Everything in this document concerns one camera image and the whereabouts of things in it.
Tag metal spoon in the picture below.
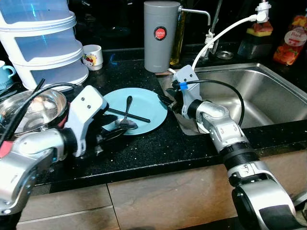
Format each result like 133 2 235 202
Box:
114 96 139 131

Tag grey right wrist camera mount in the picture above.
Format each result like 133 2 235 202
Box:
172 66 202 118

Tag white stacked food container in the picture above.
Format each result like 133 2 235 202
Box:
0 0 89 92

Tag teal mug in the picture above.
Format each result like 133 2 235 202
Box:
0 61 16 89

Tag white printed mug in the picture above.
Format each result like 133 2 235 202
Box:
83 45 104 71

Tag beige kitchen cabinet front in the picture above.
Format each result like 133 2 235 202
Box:
0 149 307 230

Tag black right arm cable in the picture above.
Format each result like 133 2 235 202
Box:
175 79 245 126

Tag stainless steel sink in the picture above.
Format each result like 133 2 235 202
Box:
158 63 307 136

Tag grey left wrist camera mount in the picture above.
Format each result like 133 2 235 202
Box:
64 85 108 158

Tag stainless steel bowl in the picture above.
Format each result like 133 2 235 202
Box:
0 89 68 135

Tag teal plate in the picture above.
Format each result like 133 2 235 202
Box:
102 88 168 136

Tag grey water filter canister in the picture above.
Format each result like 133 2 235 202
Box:
144 1 212 73

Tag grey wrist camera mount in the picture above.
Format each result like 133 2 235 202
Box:
172 66 202 118
64 85 108 158

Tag red yellow sponge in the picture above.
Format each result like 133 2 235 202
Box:
247 22 273 37

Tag white faucet hose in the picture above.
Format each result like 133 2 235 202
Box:
167 1 272 77

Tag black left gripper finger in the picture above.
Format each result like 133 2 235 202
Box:
111 127 138 146
108 115 138 131

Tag yellow oil bottle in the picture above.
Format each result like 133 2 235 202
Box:
169 10 185 66

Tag round metal sink strainer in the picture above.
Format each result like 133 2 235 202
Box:
216 50 234 60

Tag orange dish soap bottle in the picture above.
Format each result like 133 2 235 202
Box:
273 14 307 66

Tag black chopstick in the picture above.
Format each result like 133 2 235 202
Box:
106 108 151 123
26 78 46 99

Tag clear plastic sponge holder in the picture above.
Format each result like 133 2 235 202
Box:
237 34 272 59

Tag metal kitchen faucet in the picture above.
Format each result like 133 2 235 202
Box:
206 0 226 58

